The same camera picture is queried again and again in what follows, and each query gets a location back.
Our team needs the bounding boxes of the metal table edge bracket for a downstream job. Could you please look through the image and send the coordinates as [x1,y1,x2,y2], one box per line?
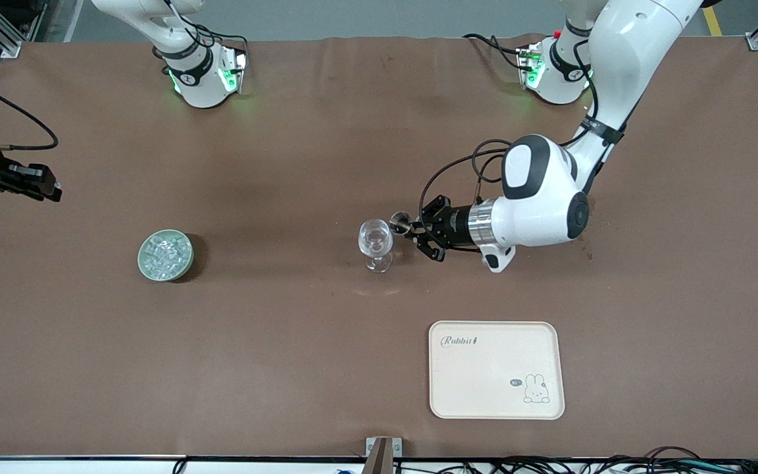
[365,436,403,474]

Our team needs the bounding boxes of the cream rabbit print tray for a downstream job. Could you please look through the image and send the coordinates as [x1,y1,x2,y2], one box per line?
[428,321,565,420]

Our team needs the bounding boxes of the clear wine glass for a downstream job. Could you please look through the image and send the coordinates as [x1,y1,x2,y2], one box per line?
[358,219,394,273]

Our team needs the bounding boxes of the tangled black cables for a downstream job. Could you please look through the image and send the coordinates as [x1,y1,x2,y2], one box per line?
[392,446,758,474]

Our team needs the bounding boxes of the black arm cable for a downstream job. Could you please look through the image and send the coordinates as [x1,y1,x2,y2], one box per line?
[418,39,623,228]
[0,69,59,151]

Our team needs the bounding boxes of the black base power cable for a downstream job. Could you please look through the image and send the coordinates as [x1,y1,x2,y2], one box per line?
[191,25,249,53]
[463,33,528,70]

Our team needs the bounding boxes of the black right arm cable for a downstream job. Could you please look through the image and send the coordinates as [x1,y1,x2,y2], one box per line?
[0,69,59,151]

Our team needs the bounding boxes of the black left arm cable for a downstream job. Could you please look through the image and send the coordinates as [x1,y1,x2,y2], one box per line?
[418,39,623,228]

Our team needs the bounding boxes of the grey arm base connector box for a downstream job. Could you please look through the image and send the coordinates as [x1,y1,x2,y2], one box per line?
[220,47,249,94]
[517,43,545,91]

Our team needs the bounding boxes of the brown table mat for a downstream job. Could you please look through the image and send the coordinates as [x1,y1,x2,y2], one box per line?
[0,34,758,460]

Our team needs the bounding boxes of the pile of clear ice cubes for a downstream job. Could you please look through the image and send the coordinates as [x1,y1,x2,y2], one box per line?
[145,234,191,276]

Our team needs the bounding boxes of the green round bowl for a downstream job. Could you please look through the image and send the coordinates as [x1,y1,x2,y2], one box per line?
[138,229,195,282]

